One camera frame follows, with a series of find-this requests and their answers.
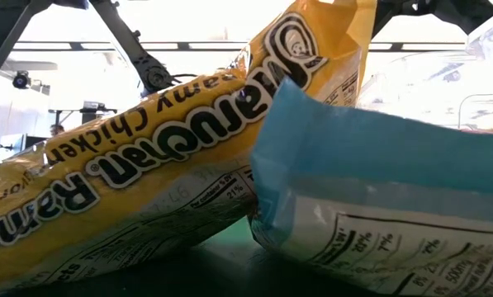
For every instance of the yellow Maruchan noodle pack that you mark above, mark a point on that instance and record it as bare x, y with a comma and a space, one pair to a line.
147, 165

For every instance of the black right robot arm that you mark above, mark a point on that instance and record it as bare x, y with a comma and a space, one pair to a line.
456, 12

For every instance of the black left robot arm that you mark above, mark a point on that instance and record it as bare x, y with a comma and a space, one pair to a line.
143, 62

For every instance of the blue-edged Maruchan noodle pack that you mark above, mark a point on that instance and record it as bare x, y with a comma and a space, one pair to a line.
374, 165

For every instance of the person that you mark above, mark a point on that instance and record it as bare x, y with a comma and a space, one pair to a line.
57, 130

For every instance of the background computer monitor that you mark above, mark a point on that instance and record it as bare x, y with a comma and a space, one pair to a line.
12, 146

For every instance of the black camera on stand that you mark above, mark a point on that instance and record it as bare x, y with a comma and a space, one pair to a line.
21, 80

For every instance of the black aluminium frame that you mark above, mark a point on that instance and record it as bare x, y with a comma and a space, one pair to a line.
2, 33

